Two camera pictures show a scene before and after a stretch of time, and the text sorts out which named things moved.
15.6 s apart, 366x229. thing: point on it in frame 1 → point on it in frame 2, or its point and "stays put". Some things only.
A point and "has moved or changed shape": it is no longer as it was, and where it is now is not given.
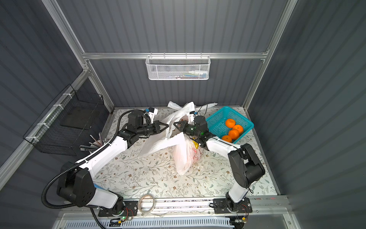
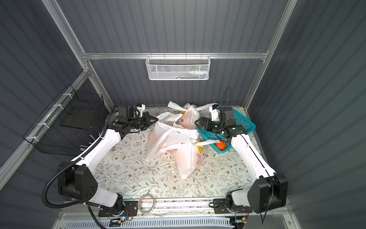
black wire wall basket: x=69 y=122 stays put
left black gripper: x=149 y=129 → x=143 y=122
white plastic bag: x=166 y=140 has moved or changed shape
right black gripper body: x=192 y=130 → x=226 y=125
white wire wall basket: x=178 y=67 stays put
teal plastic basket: x=216 y=123 has moved or changed shape
